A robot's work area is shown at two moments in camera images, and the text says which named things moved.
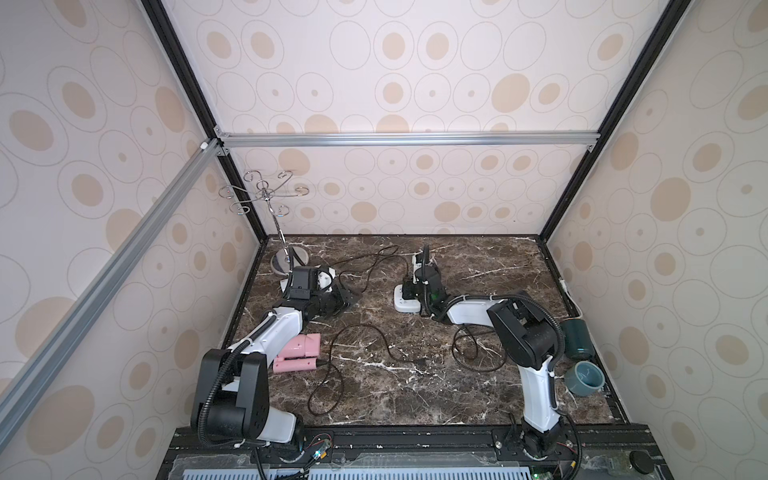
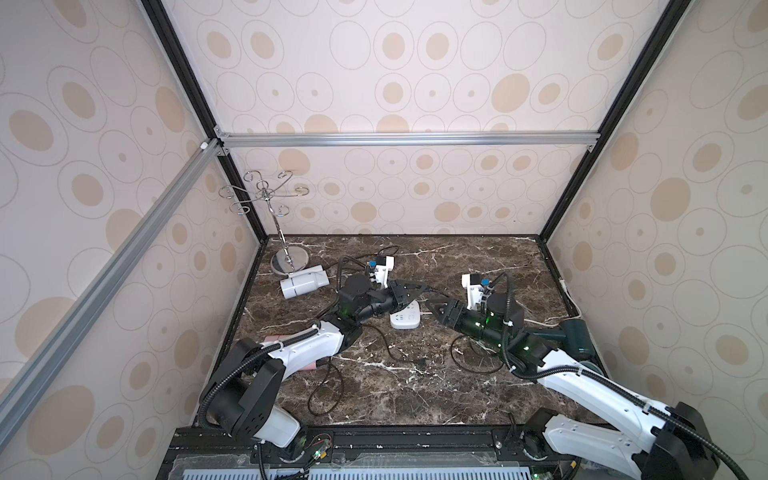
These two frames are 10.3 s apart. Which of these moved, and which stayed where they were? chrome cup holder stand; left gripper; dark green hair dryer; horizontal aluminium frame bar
Moved: left gripper
Stayed: dark green hair dryer; horizontal aluminium frame bar; chrome cup holder stand
